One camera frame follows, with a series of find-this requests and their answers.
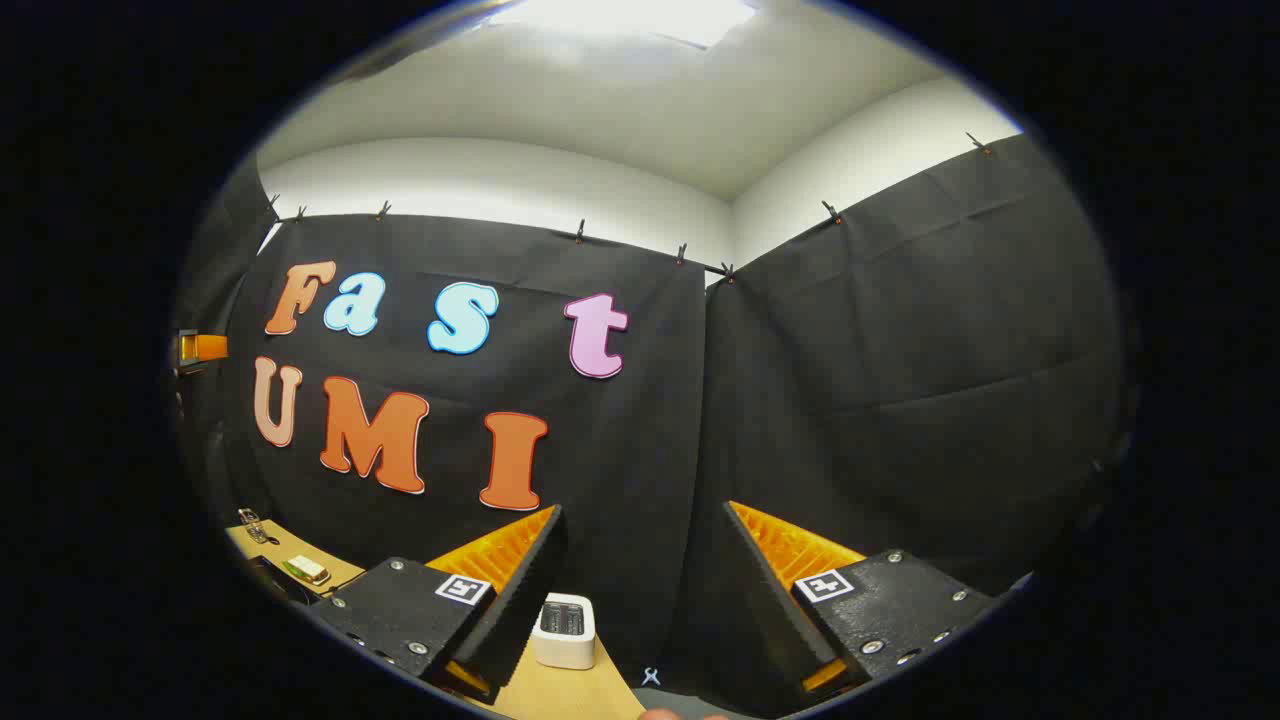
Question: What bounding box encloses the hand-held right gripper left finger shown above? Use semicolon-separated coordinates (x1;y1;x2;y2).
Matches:
310;503;569;701

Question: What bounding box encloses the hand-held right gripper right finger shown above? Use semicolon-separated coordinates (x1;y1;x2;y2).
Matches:
722;500;1001;696

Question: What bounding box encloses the white toaster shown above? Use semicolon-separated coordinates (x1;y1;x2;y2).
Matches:
532;592;598;671

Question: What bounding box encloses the row of black cloth clips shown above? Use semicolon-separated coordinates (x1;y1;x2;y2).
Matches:
265;130;996;286

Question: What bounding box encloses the ceiling light panel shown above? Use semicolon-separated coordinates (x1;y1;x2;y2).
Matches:
480;0;761;49

